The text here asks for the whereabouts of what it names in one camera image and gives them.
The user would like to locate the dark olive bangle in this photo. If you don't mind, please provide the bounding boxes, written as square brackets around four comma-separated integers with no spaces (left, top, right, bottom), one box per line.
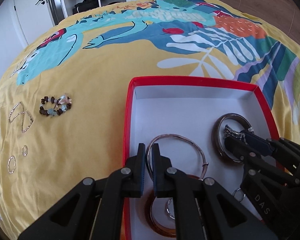
[212,113,256,165]

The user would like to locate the wooden headboard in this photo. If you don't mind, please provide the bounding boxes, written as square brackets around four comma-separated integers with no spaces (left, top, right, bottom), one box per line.
[197,0,300,48]

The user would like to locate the yellow printed blanket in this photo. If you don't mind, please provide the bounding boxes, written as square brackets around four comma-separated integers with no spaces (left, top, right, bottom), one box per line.
[0,0,300,240]

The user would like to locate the white door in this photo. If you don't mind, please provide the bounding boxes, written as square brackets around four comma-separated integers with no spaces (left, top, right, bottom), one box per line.
[12,0,58,43]

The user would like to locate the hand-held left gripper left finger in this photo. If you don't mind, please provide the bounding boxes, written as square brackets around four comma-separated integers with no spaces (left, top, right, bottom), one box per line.
[17,143,147,240]

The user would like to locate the red cardboard box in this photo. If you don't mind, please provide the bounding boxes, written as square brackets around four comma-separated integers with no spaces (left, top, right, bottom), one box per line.
[122,76,288,240]

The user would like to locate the amber resin bangle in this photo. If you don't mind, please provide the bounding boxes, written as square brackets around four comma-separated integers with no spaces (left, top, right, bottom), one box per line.
[144,174,203,238]

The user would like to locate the thin silver chain bracelet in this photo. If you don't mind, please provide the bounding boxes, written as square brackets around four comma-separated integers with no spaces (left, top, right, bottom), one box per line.
[8,102,34,133]

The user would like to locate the folded dark clothes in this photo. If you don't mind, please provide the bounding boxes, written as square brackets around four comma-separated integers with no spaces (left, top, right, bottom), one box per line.
[72,0,108,13]

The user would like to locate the brown beaded bracelet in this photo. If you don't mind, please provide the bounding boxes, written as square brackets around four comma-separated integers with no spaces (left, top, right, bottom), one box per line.
[39,94,73,117]

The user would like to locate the silver charm cluster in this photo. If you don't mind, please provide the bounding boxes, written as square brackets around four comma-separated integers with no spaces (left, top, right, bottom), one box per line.
[223,126,245,140]

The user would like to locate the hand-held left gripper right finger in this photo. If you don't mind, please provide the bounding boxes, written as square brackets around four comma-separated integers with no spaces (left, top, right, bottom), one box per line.
[151,144,278,240]

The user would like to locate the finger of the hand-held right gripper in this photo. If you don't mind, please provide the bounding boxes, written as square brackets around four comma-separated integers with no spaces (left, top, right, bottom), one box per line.
[242,131,300,180]
[225,135,300,230]

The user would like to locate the thin gold wire bangle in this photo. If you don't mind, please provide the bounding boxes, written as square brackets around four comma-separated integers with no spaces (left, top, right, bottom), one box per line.
[145,134,210,180]

